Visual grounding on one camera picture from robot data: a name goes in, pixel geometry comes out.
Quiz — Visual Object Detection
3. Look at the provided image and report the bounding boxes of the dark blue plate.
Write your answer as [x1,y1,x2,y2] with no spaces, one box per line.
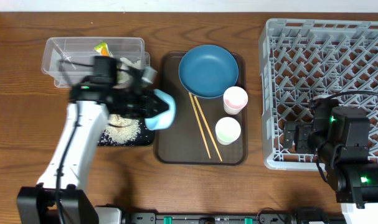
[179,45,239,99]

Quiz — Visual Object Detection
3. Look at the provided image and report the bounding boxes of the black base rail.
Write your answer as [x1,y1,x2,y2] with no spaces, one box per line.
[95,205,345,224]

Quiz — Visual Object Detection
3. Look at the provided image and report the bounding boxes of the rice leftovers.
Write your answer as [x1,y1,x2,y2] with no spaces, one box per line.
[98,114,142,146]

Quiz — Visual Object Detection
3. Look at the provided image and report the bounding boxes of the white cup pink inside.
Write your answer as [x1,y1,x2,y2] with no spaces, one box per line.
[223,86,248,115]

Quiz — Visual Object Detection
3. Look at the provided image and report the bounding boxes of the white tissue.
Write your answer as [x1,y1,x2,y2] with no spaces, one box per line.
[118,57,141,84]

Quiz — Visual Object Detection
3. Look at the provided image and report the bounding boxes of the wooden chopstick left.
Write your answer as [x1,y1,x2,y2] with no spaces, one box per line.
[188,92,211,159]

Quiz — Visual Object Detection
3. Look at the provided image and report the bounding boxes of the brown serving tray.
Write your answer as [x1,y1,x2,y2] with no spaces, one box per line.
[154,52,248,166]

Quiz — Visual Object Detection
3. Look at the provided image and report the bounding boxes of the black food waste tray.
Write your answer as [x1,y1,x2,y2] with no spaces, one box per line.
[97,114,156,147]

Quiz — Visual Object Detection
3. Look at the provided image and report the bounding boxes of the wooden chopstick right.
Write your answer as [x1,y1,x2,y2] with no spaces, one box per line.
[194,96,223,162]

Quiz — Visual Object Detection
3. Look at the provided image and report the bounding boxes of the light blue bowl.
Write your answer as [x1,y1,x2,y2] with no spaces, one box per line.
[144,89,176,131]

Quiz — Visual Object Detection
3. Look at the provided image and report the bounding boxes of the grey dishwasher rack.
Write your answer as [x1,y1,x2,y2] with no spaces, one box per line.
[258,19,378,171]

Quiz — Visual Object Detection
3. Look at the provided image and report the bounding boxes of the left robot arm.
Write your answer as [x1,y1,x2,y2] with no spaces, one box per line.
[17,84,176,223]

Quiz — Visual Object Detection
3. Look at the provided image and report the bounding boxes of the wooden chopstick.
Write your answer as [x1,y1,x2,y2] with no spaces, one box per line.
[188,92,211,159]
[194,96,223,162]

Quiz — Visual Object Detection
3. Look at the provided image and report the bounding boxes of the white cup green inside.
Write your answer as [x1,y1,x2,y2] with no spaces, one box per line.
[215,117,241,145]

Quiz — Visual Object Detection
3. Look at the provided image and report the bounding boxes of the green orange snack wrapper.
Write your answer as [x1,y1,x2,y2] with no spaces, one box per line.
[94,42,113,57]

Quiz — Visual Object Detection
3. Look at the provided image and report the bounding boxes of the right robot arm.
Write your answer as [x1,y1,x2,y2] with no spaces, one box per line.
[284,103,378,223]

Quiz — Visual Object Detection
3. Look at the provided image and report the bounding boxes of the clear plastic waste bin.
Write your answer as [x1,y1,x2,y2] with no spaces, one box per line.
[42,37,150,88]

